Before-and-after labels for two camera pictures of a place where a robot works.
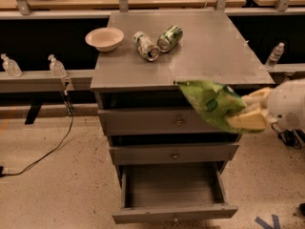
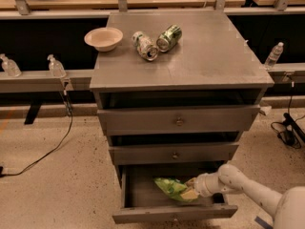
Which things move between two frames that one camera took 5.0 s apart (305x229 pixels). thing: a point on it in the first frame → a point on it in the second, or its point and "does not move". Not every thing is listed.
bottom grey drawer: x=157 y=192 does not move
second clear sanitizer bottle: x=56 y=67 does not move
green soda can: x=170 y=38 does not move
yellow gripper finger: x=250 y=121 → x=190 y=195
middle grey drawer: x=173 y=153 does not move
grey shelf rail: x=80 y=79 does not move
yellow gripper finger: x=256 y=99 → x=192 y=182
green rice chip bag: x=214 y=102 → x=172 y=187
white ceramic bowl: x=105 y=39 does not move
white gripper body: x=287 y=104 → x=201 y=186
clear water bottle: x=275 y=55 does not move
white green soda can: x=146 y=46 does not move
